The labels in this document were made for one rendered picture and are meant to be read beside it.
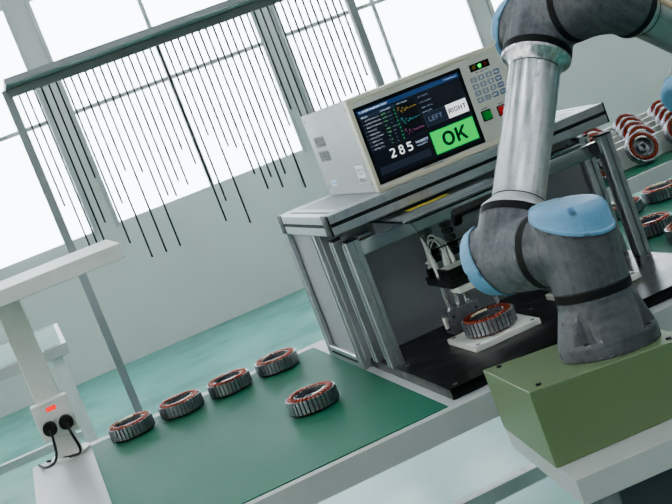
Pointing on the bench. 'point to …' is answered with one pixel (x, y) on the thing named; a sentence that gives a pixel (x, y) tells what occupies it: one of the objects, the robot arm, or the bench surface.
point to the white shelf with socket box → (53, 429)
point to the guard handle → (467, 209)
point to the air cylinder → (459, 314)
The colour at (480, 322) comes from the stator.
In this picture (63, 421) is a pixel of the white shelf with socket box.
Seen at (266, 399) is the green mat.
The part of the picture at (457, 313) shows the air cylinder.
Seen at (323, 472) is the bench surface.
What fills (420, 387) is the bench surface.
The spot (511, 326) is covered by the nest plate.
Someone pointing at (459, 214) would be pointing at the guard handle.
